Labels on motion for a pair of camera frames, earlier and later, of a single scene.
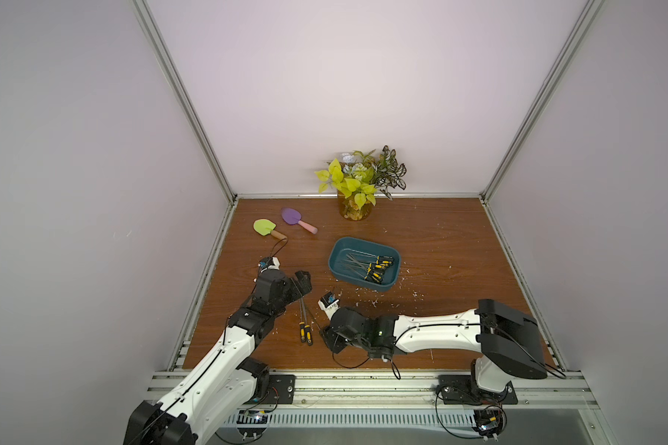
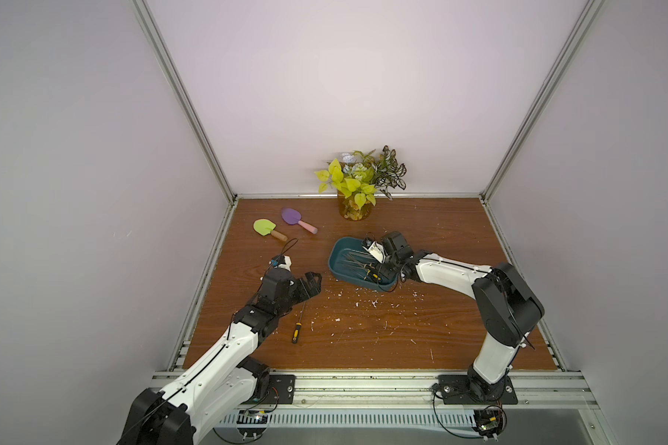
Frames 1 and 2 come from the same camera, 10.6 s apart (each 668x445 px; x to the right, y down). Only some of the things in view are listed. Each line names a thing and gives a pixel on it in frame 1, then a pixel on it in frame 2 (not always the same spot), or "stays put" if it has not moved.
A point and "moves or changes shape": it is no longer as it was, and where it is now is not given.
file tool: [373, 277] stays put
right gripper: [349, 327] → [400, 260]
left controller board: [251, 423] stays put
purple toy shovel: [293, 218] stays put
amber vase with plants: [357, 178] stays put
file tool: [301, 325] moves or changes shape
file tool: [307, 327] → [366, 265]
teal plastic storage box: [365, 263] stays put
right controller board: [489, 421] stays put
